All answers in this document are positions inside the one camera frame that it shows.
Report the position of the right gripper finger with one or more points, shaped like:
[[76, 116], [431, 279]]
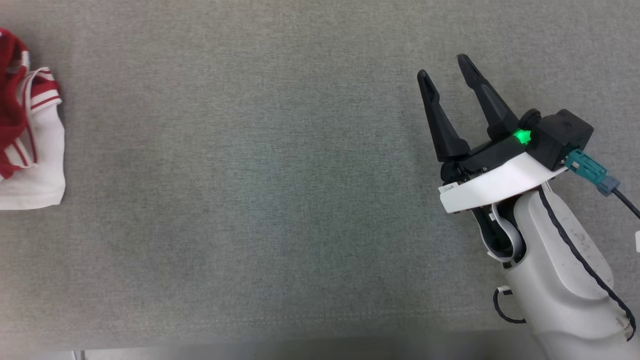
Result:
[[495, 112], [442, 130]]

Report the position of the red white sports jersey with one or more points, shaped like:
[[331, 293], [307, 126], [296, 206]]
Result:
[[45, 170]]

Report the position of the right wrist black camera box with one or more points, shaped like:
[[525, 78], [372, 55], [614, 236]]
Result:
[[562, 135]]

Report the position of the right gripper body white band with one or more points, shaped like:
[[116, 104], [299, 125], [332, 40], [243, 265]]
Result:
[[500, 182]]

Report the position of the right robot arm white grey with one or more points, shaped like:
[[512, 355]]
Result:
[[550, 280]]

